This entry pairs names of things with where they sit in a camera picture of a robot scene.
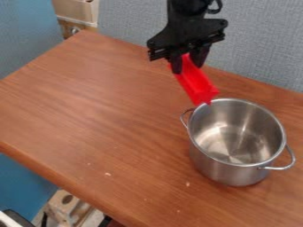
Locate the stainless steel pot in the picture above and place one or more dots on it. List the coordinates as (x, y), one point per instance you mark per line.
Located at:
(237, 138)

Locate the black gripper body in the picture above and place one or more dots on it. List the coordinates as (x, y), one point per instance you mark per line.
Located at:
(189, 29)

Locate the black and white object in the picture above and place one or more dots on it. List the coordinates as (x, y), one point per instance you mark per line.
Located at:
(12, 219)

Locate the wooden post with bolt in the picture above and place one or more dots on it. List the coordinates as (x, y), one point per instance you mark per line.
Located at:
(76, 15)

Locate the wooden frame under table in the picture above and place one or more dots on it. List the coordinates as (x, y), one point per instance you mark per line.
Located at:
(67, 211)

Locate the red plastic block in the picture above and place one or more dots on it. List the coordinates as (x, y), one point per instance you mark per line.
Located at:
(195, 83)

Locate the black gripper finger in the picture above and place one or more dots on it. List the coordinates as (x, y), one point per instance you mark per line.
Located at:
(177, 63)
(198, 55)

